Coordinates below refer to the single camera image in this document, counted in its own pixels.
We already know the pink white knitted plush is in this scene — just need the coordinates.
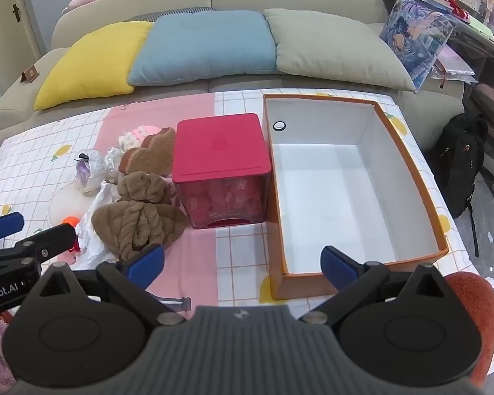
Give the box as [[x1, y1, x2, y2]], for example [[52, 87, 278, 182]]
[[119, 124, 165, 153]]

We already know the grey-green pillow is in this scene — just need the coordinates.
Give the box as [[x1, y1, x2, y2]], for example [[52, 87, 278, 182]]
[[263, 8, 416, 93]]

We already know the beige door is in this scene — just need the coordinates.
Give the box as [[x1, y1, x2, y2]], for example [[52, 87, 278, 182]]
[[0, 0, 42, 103]]

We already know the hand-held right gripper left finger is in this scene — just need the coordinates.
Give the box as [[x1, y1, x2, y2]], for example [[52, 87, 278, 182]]
[[22, 245, 190, 328]]

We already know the clear bag with purple toy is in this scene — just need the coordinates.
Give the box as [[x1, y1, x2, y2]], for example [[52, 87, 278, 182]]
[[75, 150, 108, 194]]

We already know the striped cushion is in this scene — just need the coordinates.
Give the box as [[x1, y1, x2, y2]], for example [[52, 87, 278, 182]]
[[125, 6, 217, 23]]

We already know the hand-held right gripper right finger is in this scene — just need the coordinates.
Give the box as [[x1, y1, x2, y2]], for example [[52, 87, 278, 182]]
[[298, 246, 462, 326]]

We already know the white plastic bag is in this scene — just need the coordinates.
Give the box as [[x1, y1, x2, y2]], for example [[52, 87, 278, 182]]
[[72, 181, 122, 270]]

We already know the blue pillow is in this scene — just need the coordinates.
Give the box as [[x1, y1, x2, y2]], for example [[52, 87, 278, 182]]
[[127, 8, 278, 87]]

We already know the yellow pillow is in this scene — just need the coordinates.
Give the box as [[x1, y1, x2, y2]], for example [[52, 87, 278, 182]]
[[34, 20, 155, 112]]

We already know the red translucent box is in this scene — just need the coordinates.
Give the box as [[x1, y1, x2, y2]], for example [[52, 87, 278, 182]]
[[172, 113, 272, 230]]

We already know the orange cardboard box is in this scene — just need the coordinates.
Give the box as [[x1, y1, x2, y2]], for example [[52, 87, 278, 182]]
[[262, 93, 449, 301]]

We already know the black backpack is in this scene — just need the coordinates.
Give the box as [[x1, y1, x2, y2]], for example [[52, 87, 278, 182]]
[[430, 112, 488, 220]]

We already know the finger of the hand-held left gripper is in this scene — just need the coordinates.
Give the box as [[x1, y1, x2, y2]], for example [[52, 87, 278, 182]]
[[0, 212, 25, 248], [12, 222, 78, 264]]

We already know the cluttered desk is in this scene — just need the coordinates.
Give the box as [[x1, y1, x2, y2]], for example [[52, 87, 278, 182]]
[[436, 12, 494, 91]]

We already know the silver crinkled bag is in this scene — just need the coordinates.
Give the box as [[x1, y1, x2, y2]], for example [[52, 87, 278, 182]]
[[104, 148, 126, 173]]

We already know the small brown towel bow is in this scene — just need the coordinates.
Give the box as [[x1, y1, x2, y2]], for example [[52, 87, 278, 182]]
[[117, 171, 176, 206]]

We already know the white round disc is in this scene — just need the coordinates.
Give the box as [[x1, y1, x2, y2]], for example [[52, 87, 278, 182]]
[[48, 183, 93, 227]]

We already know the large brown towel bow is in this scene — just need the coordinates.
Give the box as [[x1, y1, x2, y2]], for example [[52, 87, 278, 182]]
[[91, 199, 188, 261]]

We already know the printed figure pillow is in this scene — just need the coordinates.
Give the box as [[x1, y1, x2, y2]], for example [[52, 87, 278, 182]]
[[379, 0, 457, 91]]

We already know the small brown stand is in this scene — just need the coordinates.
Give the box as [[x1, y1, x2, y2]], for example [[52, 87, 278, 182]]
[[20, 65, 41, 84]]

